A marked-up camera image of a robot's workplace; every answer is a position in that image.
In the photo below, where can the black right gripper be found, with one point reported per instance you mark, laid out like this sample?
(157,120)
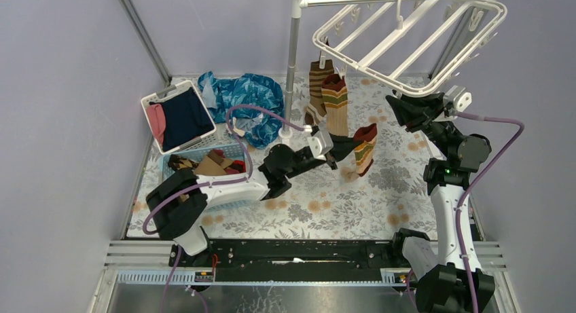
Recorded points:
(415,111)

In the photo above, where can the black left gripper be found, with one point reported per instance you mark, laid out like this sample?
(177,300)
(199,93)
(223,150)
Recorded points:
(327,153)

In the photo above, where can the red cuff multicolour sock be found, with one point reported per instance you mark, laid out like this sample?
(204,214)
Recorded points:
(364,152)
(335,98)

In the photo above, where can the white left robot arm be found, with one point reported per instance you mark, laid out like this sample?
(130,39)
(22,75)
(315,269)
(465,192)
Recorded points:
(177,204)

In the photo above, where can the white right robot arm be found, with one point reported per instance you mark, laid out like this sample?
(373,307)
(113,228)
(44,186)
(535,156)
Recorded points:
(449,278)

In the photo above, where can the white clip drying hanger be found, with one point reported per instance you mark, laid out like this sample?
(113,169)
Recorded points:
(405,36)

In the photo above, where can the pile of assorted socks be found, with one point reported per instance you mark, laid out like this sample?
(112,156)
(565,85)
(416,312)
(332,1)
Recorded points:
(214,163)

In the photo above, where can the floral patterned table mat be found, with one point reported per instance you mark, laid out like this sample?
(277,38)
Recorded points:
(329,204)

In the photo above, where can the blue patterned cloth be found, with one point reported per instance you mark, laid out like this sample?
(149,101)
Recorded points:
(220,94)

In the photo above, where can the silver white drying rack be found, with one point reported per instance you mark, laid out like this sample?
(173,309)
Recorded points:
(288,77)

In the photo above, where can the dark navy folded garment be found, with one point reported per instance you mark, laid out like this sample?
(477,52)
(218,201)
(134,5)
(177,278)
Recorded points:
(186,119)

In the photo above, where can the white plastic basket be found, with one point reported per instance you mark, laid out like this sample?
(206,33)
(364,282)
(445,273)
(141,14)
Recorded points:
(169,92)

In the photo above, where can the light blue sock basket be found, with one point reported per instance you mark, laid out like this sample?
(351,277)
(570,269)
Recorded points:
(230,150)

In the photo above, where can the pink folded garment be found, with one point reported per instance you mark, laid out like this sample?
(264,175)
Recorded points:
(157,121)

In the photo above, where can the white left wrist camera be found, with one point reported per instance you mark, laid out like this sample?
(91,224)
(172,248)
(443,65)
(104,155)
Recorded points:
(319,142)

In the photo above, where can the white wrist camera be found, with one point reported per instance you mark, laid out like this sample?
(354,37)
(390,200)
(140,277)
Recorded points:
(319,142)
(456,100)

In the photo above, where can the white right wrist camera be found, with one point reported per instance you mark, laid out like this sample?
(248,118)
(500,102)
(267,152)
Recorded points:
(456,100)

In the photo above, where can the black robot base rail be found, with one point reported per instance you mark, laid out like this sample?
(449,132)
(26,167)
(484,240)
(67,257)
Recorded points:
(283,260)

